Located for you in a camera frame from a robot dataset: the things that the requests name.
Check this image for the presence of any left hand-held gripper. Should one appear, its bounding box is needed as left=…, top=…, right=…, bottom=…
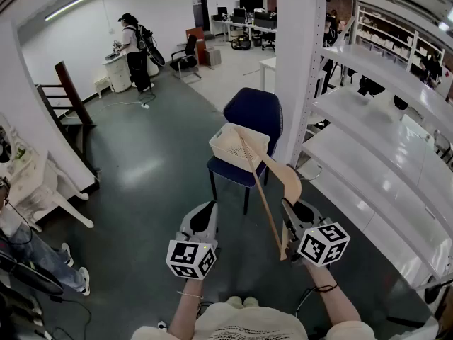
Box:
left=165, top=200, right=219, bottom=281

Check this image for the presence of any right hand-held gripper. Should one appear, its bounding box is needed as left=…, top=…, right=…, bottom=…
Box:
left=281, top=198, right=352, bottom=268

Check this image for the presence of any wooden clothes hanger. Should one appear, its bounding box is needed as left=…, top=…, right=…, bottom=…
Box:
left=235, top=126, right=303, bottom=261

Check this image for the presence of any cream plastic basket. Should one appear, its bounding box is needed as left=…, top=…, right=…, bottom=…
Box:
left=208, top=122, right=272, bottom=173

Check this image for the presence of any person's right forearm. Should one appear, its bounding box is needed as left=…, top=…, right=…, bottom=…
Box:
left=304, top=261, right=362, bottom=332

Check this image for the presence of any person's left forearm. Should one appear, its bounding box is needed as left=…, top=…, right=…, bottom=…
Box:
left=167, top=277, right=207, bottom=336

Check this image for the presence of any grey box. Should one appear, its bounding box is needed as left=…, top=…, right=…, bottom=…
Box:
left=202, top=46, right=222, bottom=67

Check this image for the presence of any white metal shelf rack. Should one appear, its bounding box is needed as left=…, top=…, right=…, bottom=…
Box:
left=288, top=0, right=453, bottom=299

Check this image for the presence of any person's cream printed t-shirt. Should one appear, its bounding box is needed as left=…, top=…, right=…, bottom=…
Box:
left=130, top=302, right=377, bottom=340

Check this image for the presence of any dark blue chair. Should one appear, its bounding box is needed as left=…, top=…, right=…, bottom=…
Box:
left=206, top=86, right=285, bottom=216

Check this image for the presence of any white desk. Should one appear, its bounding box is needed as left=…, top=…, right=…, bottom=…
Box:
left=258, top=56, right=277, bottom=94

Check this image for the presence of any black office chair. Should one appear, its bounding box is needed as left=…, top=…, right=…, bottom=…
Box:
left=169, top=34, right=203, bottom=85

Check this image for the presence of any white ornate dressing table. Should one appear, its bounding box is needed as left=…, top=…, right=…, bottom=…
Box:
left=5, top=146, right=95, bottom=234

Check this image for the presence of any white round cabinet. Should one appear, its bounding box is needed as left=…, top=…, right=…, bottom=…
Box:
left=102, top=50, right=133, bottom=94

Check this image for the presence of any white ornate stool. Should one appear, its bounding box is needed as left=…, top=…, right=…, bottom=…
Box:
left=92, top=69, right=115, bottom=100

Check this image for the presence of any yellow and black machine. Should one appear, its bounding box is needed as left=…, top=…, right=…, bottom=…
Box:
left=230, top=35, right=253, bottom=51

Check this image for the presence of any red-brown wooden board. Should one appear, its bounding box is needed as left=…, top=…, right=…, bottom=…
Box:
left=185, top=26, right=208, bottom=67

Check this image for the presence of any black backpack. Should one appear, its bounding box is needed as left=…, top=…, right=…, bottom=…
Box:
left=137, top=24, right=166, bottom=68

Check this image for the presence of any white shelf with boxes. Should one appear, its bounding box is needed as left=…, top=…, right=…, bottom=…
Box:
left=353, top=4, right=445, bottom=74

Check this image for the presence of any row of desks with monitors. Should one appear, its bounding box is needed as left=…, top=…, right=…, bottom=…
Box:
left=211, top=0, right=278, bottom=53

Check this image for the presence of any long ceiling light tube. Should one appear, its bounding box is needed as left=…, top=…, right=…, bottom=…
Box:
left=43, top=0, right=105, bottom=22

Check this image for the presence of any thin metal bracelet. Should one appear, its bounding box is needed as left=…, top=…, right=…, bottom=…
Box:
left=176, top=290, right=205, bottom=301

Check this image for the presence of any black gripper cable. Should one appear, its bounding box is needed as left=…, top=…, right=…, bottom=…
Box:
left=294, top=285, right=320, bottom=320

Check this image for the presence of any white power cable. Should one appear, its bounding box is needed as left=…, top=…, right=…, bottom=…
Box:
left=84, top=99, right=143, bottom=120

